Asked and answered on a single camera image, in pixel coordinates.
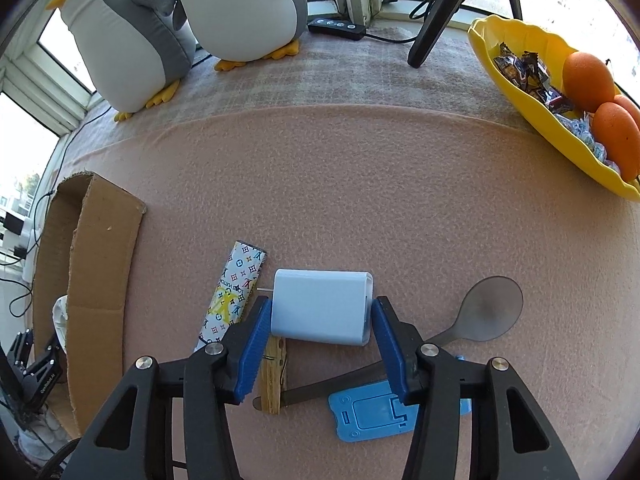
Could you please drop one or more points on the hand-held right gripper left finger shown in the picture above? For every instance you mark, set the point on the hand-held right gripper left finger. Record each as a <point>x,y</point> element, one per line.
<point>252,350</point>

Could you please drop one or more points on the small penguin plush toy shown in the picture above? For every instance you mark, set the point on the small penguin plush toy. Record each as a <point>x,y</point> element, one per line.
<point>240,10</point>

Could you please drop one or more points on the grey plastic spoon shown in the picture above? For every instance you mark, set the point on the grey plastic spoon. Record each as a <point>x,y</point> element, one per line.
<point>490,310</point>

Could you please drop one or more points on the light speckled cloth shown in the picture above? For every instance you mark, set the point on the light speckled cloth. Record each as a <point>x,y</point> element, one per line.
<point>42,432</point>

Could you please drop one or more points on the pile of blue white candies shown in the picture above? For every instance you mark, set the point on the pile of blue white candies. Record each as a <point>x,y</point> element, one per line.
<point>582,132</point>

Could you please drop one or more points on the cardboard box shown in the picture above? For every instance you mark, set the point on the cardboard box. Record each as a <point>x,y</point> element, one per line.
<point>100,260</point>

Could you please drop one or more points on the large penguin plush toy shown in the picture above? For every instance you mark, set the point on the large penguin plush toy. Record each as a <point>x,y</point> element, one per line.
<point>125,50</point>

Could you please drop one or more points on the white power adapter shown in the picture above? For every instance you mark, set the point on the white power adapter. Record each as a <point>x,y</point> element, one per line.
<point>320,305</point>

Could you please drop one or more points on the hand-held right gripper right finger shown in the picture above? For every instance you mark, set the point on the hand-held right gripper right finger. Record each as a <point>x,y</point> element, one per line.
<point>387,350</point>

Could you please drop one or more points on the blue phone stand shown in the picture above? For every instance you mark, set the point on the blue phone stand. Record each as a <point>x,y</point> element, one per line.
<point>360,410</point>

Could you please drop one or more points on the white power strip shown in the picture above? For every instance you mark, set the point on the white power strip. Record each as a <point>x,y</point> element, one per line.
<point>30,260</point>

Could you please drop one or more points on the black inline controller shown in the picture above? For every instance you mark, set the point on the black inline controller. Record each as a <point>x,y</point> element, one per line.
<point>335,27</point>

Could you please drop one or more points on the yellow wavy bowl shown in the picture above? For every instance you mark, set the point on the yellow wavy bowl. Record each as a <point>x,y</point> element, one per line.
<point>520,75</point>

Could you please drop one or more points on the white patterned tube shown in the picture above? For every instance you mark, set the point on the white patterned tube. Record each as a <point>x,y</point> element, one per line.
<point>235,285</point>

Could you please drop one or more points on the pile of dark wrapped candies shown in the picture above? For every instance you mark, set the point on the pile of dark wrapped candies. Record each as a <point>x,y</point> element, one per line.
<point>525,72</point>

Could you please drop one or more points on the orange fruit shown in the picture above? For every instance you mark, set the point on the orange fruit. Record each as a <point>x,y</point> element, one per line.
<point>615,140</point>
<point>631,107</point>
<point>587,80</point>

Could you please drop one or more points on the wooden clothespin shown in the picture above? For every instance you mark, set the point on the wooden clothespin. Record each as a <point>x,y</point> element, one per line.
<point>272,380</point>

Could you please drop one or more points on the white plug-in vaporizer device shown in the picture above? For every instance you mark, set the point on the white plug-in vaporizer device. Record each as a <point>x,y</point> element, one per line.
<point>60,320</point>

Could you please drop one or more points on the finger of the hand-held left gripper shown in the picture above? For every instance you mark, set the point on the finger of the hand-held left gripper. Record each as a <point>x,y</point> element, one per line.
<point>21,347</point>

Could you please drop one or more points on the black tripod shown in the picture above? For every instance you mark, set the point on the black tripod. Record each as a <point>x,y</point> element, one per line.
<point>430,35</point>

